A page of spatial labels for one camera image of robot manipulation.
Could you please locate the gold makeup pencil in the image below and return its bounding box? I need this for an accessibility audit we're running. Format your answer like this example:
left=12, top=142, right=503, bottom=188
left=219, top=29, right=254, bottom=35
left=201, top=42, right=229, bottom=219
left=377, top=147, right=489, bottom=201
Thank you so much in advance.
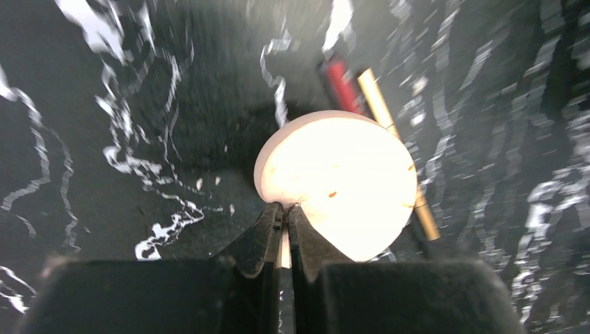
left=357, top=68, right=440, bottom=241

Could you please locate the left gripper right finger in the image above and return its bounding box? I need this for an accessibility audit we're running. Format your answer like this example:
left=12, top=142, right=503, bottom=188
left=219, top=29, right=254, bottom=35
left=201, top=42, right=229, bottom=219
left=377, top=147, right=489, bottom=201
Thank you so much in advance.
left=287, top=205, right=525, bottom=333

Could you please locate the large round pink compact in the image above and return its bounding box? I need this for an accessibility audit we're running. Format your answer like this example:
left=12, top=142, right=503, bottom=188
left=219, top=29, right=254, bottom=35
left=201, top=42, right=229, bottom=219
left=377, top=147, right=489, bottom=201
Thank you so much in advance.
left=253, top=110, right=417, bottom=262

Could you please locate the red and black makeup pen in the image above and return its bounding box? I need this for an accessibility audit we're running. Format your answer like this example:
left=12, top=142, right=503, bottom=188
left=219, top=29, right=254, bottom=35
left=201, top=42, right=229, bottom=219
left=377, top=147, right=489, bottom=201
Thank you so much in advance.
left=318, top=55, right=367, bottom=116

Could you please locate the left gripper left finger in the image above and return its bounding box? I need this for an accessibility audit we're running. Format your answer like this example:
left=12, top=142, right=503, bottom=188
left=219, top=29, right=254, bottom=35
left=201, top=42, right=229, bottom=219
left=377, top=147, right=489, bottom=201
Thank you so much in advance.
left=18, top=202, right=283, bottom=333

